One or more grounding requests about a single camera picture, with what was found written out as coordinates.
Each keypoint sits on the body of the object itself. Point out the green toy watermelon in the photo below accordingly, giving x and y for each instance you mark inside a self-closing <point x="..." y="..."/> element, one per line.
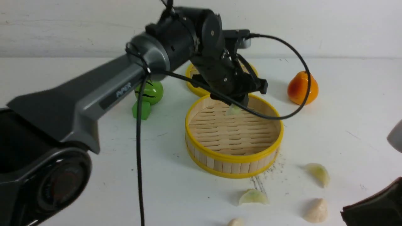
<point x="153" y="93"/>

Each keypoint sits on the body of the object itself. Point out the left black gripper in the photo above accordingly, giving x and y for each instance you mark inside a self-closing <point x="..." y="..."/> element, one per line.
<point x="234" y="77"/>

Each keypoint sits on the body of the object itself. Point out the green dumpling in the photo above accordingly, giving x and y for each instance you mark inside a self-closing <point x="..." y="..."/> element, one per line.
<point x="253" y="196"/>
<point x="233" y="110"/>
<point x="319" y="172"/>

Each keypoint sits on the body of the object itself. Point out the green cube block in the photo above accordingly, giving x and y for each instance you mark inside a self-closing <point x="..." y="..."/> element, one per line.
<point x="145" y="110"/>

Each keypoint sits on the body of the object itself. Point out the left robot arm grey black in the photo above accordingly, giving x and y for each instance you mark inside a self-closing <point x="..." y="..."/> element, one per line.
<point x="46" y="135"/>

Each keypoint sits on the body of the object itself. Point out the bamboo steamer tray yellow rim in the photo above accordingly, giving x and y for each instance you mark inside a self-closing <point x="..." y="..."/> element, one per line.
<point x="231" y="146"/>

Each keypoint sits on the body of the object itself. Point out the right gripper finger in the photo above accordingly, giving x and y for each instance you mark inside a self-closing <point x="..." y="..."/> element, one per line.
<point x="381" y="209"/>

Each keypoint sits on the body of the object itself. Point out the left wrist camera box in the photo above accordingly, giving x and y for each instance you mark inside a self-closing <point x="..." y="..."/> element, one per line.
<point x="236" y="39"/>

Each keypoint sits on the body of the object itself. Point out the orange toy pear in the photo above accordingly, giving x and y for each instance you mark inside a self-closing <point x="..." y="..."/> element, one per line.
<point x="297" y="88"/>

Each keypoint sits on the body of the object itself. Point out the white dumpling bottom edge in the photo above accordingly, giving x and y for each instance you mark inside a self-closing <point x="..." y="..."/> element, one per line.
<point x="236" y="222"/>

